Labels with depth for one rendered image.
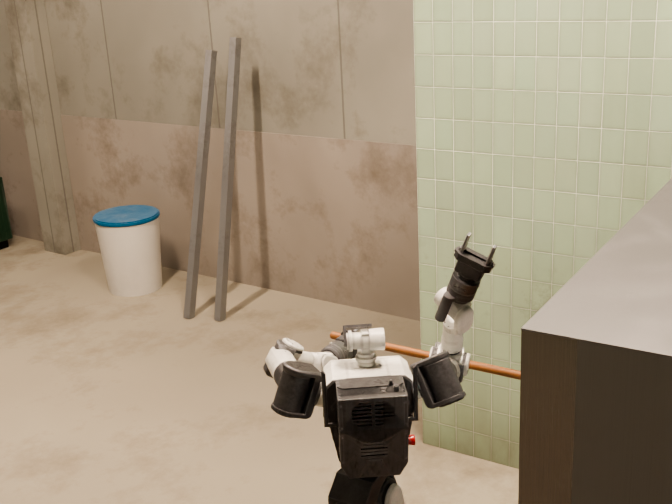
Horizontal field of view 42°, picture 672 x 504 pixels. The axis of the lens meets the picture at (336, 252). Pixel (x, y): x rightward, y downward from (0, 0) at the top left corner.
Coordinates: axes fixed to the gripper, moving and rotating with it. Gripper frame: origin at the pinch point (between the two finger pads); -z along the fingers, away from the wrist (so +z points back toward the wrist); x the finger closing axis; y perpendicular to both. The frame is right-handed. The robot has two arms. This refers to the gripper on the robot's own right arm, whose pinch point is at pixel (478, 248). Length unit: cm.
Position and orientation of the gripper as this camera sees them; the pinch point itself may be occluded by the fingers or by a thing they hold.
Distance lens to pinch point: 264.7
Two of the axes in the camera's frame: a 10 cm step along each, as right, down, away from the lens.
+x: -8.5, -4.5, 2.7
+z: -2.3, 7.9, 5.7
